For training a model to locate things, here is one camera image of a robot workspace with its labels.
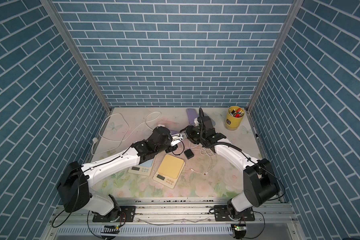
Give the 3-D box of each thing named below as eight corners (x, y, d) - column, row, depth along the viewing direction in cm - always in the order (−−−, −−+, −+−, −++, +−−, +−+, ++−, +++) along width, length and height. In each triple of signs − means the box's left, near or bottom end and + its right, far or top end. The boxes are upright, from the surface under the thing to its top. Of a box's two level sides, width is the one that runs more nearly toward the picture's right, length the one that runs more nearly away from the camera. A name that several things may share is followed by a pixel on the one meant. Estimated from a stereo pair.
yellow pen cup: (224, 128, 109) (228, 118, 99) (226, 115, 117) (229, 104, 108) (239, 132, 107) (244, 121, 98) (240, 118, 115) (244, 107, 106)
